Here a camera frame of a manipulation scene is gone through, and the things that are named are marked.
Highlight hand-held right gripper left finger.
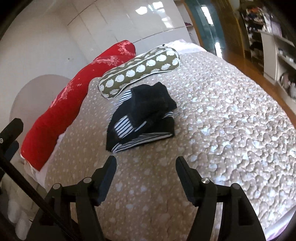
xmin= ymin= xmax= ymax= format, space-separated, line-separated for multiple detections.
xmin=28 ymin=155 xmax=117 ymax=241

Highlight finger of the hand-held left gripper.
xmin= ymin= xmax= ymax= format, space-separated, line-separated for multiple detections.
xmin=0 ymin=118 xmax=24 ymax=151
xmin=4 ymin=140 xmax=20 ymax=163

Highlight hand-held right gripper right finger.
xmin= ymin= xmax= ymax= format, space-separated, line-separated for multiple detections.
xmin=175 ymin=156 xmax=266 ymax=241

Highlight white rounded objects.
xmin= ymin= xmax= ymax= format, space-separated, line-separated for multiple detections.
xmin=6 ymin=183 xmax=33 ymax=235

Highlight white shelf with clutter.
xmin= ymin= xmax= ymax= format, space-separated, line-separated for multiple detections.
xmin=240 ymin=0 xmax=296 ymax=103

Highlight olive pillow with white dots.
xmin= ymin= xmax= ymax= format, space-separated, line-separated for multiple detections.
xmin=98 ymin=46 xmax=181 ymax=100

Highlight white glossy wardrobe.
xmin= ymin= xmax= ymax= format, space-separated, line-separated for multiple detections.
xmin=0 ymin=0 xmax=202 ymax=93

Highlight wooden door with teal glass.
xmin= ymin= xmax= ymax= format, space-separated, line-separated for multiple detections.
xmin=184 ymin=0 xmax=246 ymax=63

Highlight red bolster pillow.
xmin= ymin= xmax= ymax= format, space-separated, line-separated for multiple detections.
xmin=20 ymin=40 xmax=136 ymax=172

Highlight beige quilt with white spots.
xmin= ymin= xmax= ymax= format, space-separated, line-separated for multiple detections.
xmin=43 ymin=50 xmax=296 ymax=241

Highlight dark striped frog print pants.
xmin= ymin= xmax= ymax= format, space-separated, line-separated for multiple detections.
xmin=106 ymin=82 xmax=178 ymax=153

